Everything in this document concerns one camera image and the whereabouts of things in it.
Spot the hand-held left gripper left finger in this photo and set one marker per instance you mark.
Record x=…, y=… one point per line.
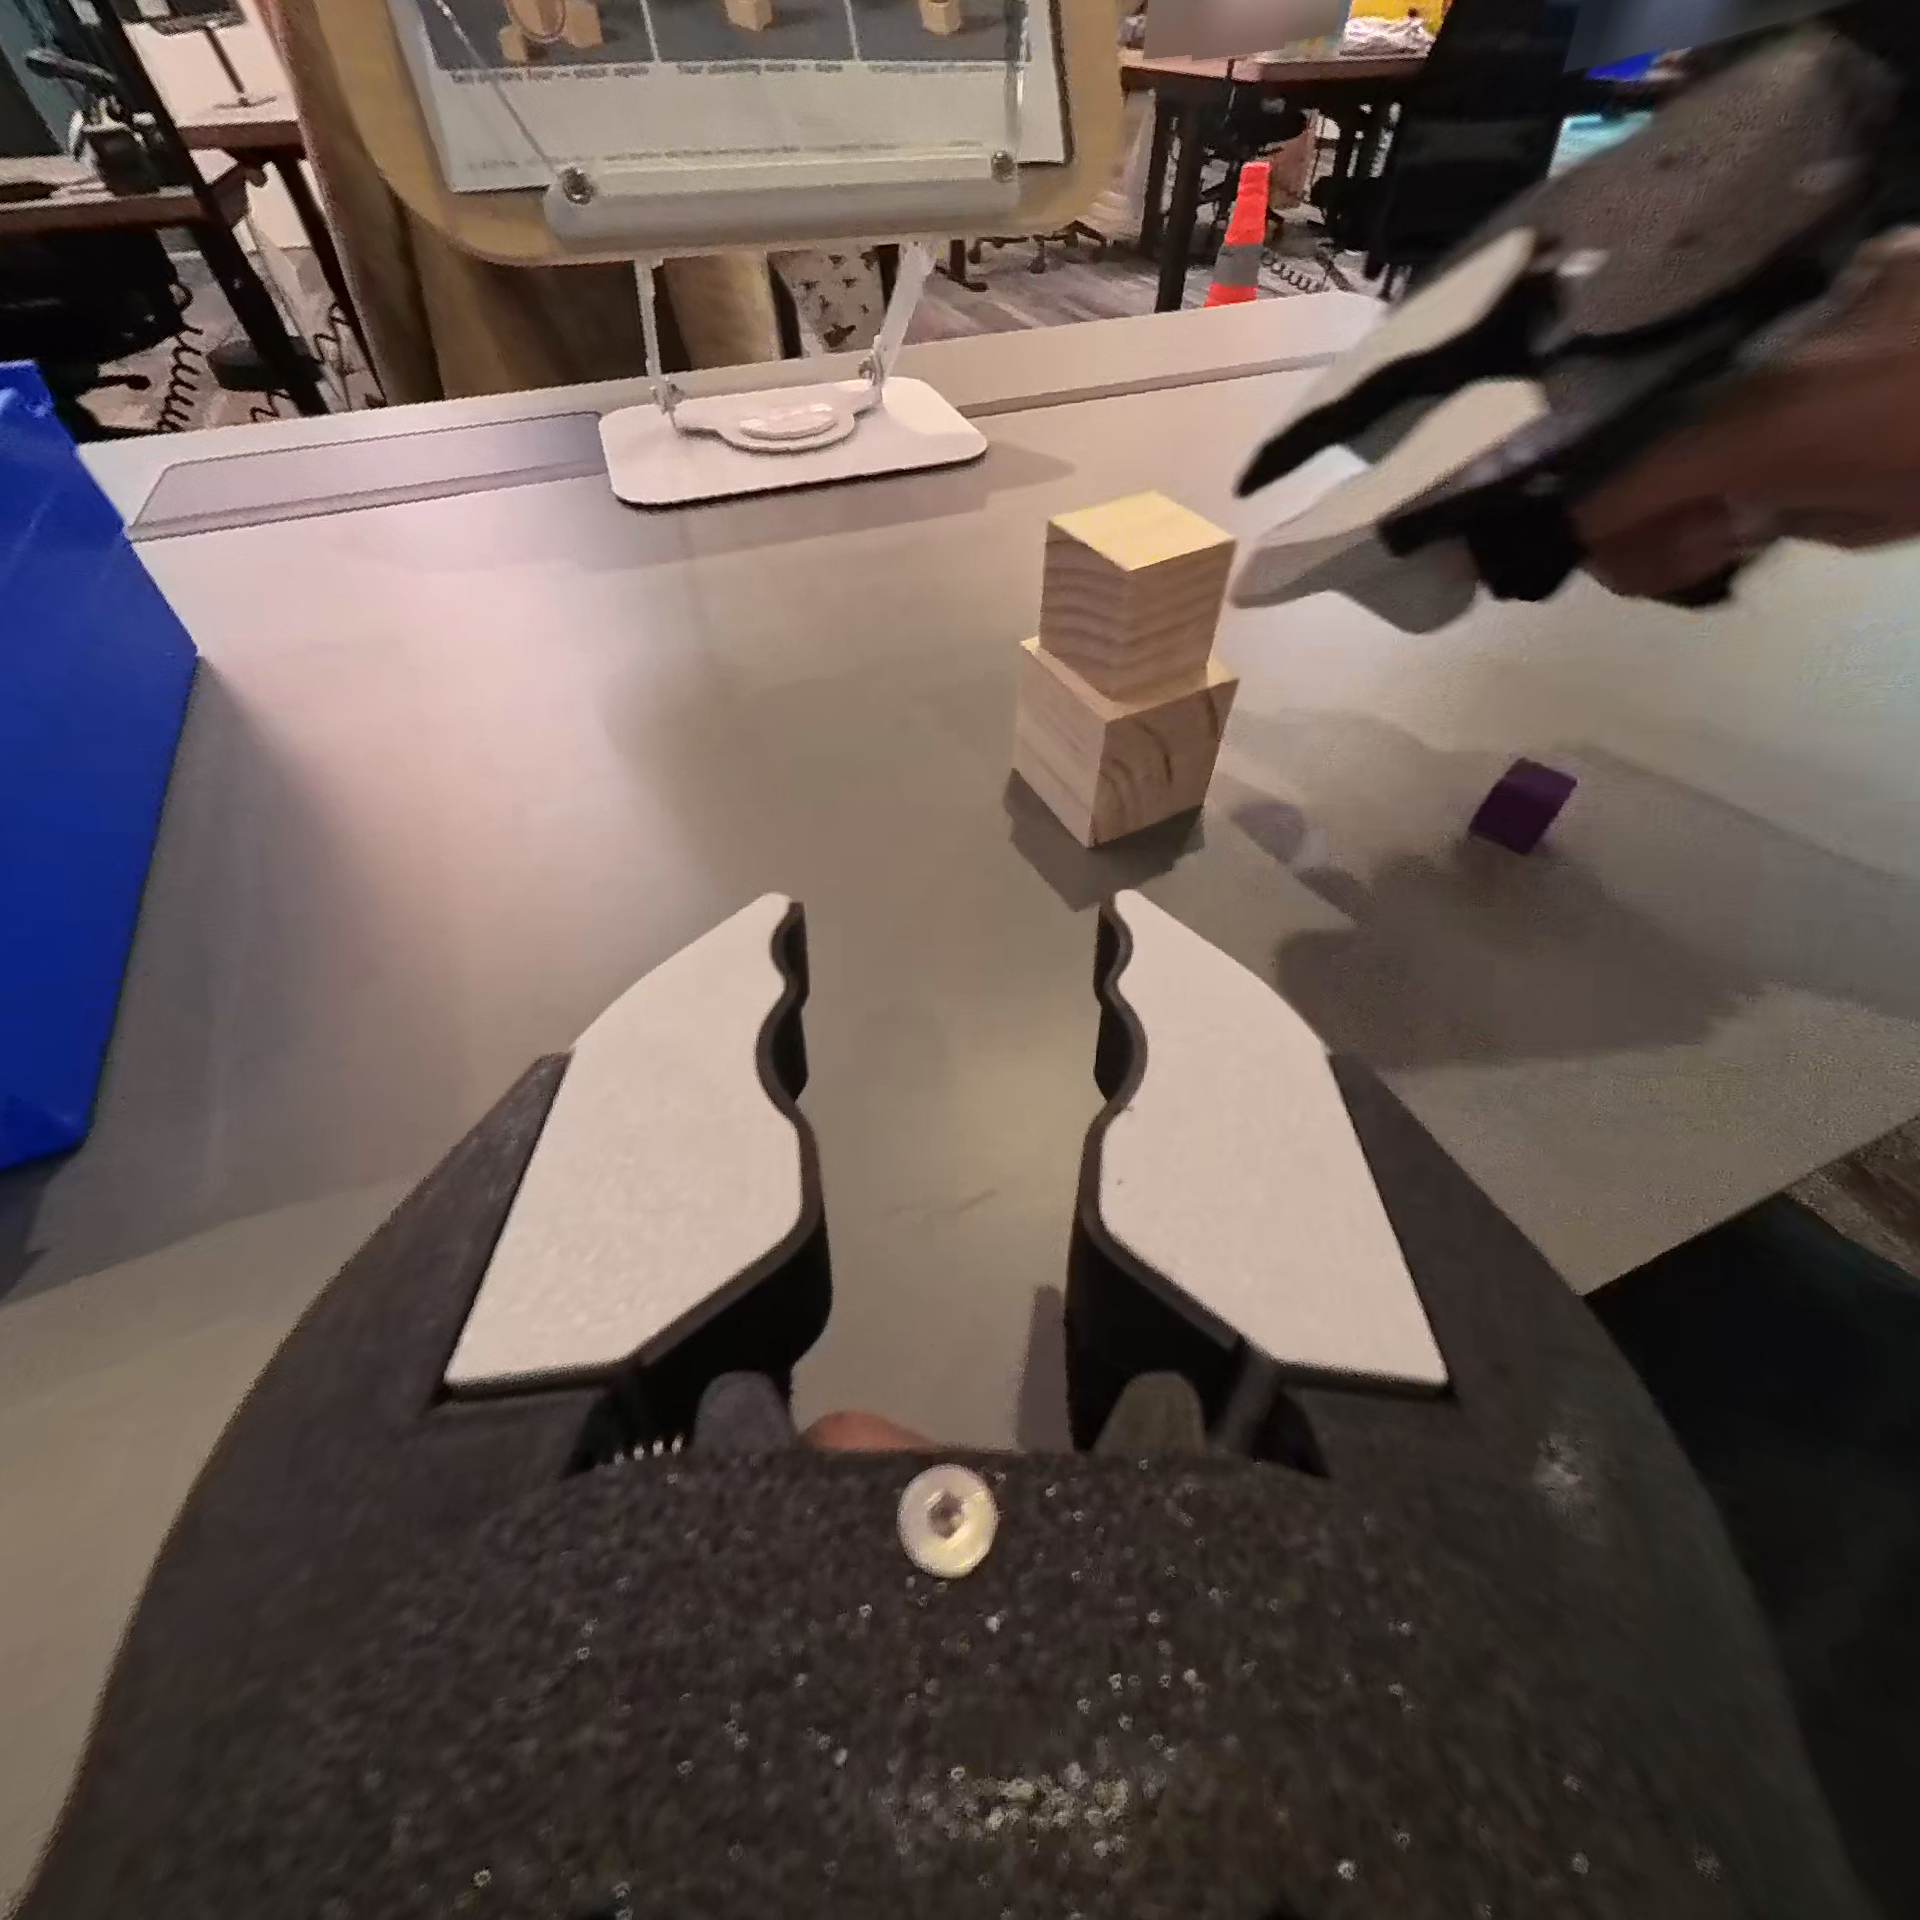
x=646, y=1185

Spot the blue plastic bin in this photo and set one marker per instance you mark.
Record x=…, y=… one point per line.
x=76, y=751

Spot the printed instruction sheet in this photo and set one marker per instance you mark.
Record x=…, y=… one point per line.
x=720, y=107

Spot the white document stand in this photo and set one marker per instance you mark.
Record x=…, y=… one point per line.
x=796, y=443

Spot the person's right hand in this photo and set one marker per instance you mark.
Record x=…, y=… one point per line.
x=1800, y=451

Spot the wooden desk with black frame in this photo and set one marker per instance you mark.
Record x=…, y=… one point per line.
x=106, y=203

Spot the dark wooden desk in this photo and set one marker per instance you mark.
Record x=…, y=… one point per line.
x=1276, y=67

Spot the plywood board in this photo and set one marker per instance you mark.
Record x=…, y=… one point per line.
x=495, y=236

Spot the smaller straight-grained wooden cube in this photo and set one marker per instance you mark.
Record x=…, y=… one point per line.
x=1132, y=601

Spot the small purple cube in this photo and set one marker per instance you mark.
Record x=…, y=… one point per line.
x=1518, y=807

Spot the orange traffic cone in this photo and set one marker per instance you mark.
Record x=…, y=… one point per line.
x=1239, y=241

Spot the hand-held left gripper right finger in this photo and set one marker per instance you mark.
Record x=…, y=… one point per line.
x=1259, y=1185

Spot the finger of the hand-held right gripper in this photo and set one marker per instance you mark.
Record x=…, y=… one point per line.
x=1382, y=547
x=1424, y=323

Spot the beige cloth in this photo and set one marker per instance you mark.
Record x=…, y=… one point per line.
x=450, y=330

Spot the black office chair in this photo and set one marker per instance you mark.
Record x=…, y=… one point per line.
x=1478, y=135

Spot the white patterned cloth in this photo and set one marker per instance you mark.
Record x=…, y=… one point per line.
x=832, y=300

